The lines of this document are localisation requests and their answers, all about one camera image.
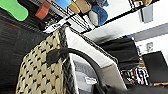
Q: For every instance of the small brown box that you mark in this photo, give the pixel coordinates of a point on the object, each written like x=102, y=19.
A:
x=80, y=6

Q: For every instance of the long grey wall band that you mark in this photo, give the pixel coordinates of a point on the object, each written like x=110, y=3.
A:
x=153, y=31

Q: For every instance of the blue cup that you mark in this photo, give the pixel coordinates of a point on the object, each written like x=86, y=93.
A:
x=63, y=3

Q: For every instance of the yellow green toy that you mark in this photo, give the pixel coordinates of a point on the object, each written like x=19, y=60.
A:
x=15, y=9

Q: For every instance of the blue round cap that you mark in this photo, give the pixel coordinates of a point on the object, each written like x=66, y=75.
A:
x=99, y=15

